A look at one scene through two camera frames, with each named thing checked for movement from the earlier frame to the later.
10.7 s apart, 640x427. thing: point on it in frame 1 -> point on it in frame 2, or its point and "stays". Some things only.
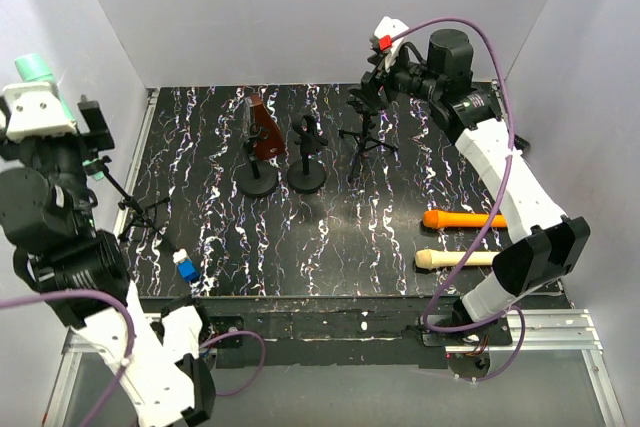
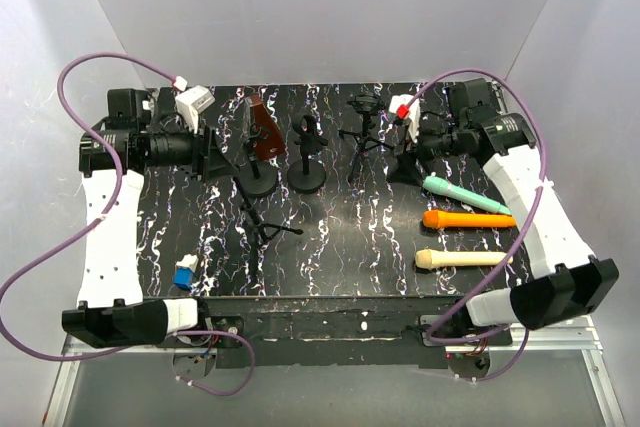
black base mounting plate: [362, 331] stays
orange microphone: [443, 219] stays
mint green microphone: [32, 67] -> [441, 186]
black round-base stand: [307, 176] stays
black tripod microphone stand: [363, 140] stays
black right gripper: [371, 83] -> [403, 171]
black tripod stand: [147, 217] -> [263, 232]
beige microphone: [426, 258] stays
